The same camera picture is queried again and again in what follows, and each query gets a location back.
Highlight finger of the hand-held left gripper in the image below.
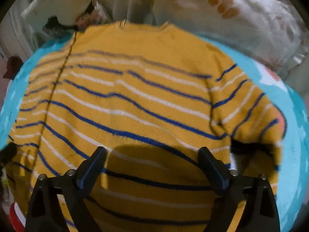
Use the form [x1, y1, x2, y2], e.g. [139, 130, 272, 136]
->
[0, 142, 18, 172]

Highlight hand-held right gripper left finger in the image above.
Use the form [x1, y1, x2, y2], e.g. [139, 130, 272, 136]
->
[25, 146, 108, 232]

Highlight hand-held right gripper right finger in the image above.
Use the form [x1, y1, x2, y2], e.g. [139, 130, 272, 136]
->
[197, 146, 281, 232]

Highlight yellow striped knit sweater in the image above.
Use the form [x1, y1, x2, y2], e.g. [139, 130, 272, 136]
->
[5, 20, 286, 232]

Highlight blue printed blanket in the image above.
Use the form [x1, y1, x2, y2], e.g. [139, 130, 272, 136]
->
[0, 35, 309, 232]

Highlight floral patterned cloth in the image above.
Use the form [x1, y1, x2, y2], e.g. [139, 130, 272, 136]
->
[75, 2, 114, 31]

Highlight white floral duvet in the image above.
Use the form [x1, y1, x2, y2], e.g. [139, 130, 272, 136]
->
[150, 0, 307, 78]

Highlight white pillow with black print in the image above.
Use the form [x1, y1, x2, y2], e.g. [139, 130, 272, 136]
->
[20, 0, 107, 33]

